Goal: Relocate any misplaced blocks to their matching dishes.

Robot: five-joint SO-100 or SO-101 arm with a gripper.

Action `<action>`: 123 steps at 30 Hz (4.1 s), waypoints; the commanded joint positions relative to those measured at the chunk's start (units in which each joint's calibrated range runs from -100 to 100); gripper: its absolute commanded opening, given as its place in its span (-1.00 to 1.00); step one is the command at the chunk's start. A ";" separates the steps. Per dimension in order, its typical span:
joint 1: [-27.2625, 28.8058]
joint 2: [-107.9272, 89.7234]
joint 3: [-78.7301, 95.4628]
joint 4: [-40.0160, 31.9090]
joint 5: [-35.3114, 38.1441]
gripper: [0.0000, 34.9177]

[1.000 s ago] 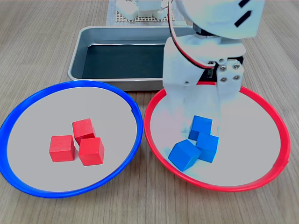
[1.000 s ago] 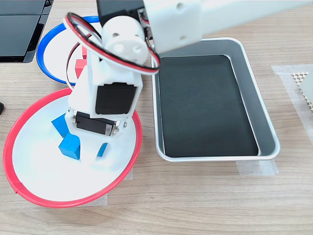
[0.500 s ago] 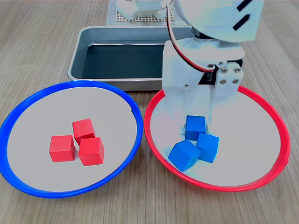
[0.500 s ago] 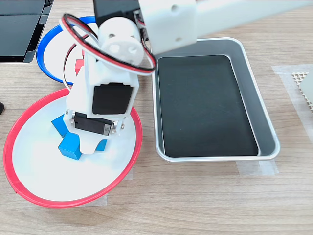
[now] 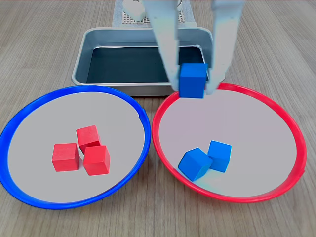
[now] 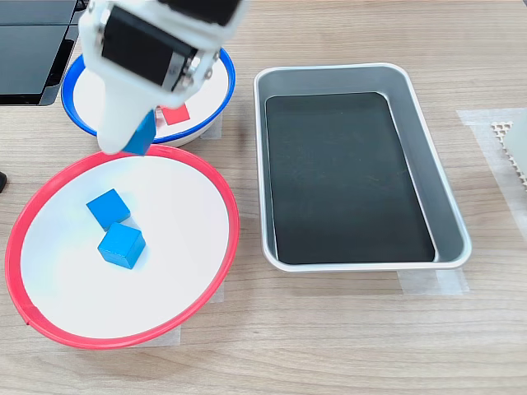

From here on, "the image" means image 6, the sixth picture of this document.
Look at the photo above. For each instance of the blue cube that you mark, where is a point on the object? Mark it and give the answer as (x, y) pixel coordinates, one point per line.
(119, 247)
(142, 136)
(108, 207)

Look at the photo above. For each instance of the red cube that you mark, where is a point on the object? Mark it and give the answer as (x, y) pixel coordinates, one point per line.
(177, 115)

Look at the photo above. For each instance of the blue-rimmed white plate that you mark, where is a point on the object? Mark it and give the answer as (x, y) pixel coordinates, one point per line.
(206, 96)

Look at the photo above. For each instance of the clear tape strip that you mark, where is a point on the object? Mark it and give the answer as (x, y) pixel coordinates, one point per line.
(214, 129)
(171, 337)
(420, 284)
(477, 119)

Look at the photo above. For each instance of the black electronic device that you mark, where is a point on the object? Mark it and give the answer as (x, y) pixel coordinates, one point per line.
(24, 53)

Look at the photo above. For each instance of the small black object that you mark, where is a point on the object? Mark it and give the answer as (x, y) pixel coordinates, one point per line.
(2, 183)

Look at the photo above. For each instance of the steel tray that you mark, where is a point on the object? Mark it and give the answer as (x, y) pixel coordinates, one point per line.
(329, 78)

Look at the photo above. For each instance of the black tray mat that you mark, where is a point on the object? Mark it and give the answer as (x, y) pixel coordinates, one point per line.
(329, 197)

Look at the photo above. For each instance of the red-rimmed white plate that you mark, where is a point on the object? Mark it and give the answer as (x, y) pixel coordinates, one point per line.
(123, 300)

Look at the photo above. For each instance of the pale perforated base plate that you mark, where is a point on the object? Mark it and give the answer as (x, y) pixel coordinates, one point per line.
(516, 156)

